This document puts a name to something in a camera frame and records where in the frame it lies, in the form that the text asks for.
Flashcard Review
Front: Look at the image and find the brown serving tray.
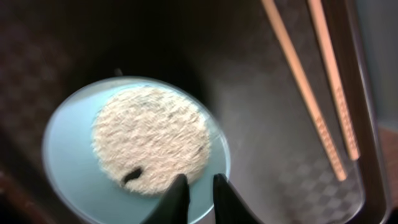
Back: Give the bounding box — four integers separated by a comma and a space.
1, 1, 391, 223

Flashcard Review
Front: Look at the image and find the white rice pile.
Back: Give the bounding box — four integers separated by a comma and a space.
93, 86, 210, 195

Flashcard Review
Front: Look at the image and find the wooden chopstick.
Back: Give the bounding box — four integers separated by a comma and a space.
262, 0, 347, 182
307, 0, 360, 161

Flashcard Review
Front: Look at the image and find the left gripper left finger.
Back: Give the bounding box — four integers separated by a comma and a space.
143, 174, 190, 224

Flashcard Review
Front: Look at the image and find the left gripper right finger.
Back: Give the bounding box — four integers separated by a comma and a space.
213, 174, 261, 224

